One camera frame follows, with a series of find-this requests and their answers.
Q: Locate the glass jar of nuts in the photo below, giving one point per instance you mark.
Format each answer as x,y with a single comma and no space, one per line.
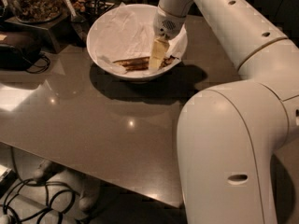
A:
35,11

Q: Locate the white ceramic bowl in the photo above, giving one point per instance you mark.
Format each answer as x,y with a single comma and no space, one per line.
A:
124,72

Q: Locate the dark metal stand box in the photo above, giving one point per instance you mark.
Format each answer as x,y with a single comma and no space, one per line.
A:
55,35

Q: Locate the white table leg base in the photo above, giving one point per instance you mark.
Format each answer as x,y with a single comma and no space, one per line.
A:
88,186

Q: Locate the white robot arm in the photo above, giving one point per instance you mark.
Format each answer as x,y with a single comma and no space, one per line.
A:
227,134

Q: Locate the metal scoop with handle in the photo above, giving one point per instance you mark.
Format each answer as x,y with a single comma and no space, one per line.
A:
79,23

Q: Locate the black device with cable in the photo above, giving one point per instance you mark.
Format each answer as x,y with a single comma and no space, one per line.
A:
21,51

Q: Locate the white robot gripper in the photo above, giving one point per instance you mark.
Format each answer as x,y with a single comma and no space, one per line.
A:
167,23

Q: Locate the overripe brown banana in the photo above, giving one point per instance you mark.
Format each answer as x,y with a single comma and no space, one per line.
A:
142,63

